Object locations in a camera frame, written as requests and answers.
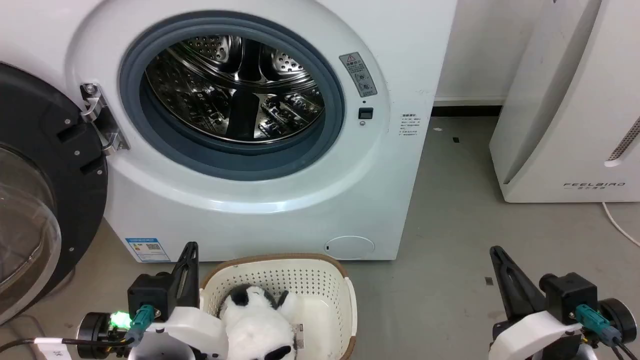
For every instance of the grey warning sticker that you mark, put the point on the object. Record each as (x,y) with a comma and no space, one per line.
(359,74)

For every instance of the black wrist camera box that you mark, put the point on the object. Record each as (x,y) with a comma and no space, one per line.
(570,295)
(150,295)

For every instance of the small printed text sticker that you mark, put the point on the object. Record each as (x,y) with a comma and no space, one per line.
(410,125)

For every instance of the white front-load washing machine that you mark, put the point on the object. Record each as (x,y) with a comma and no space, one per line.
(300,210)

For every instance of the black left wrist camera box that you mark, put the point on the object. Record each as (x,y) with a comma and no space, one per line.
(150,295)

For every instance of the blue energy label sticker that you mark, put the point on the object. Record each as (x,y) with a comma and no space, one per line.
(147,249)

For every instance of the round white filter cover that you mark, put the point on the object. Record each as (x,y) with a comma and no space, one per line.
(350,247)

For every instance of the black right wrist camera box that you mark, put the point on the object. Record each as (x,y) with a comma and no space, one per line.
(570,295)

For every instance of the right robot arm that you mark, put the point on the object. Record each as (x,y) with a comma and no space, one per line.
(620,317)

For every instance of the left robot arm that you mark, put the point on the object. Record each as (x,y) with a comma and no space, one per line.
(97,335)

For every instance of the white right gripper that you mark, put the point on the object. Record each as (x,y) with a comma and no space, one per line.
(530,335)

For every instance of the white perforated laundry basket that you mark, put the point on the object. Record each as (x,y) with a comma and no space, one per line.
(310,285)

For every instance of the grey rubber door gasket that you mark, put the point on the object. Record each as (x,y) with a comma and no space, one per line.
(200,161)

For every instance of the black door lock slot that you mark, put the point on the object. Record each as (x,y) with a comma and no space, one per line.
(365,113)

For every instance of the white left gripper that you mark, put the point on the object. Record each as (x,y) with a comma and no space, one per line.
(195,327)

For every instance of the white air purifier appliance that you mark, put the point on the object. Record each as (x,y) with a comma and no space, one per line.
(560,125)

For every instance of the stainless steel washing machine drum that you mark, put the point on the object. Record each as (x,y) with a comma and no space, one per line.
(200,100)

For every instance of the chrome door hinge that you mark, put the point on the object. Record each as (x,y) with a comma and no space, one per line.
(102,117)

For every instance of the white black plush toy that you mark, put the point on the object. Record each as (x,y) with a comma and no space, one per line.
(255,325)

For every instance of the black round washer door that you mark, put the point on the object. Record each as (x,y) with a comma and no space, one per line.
(75,175)

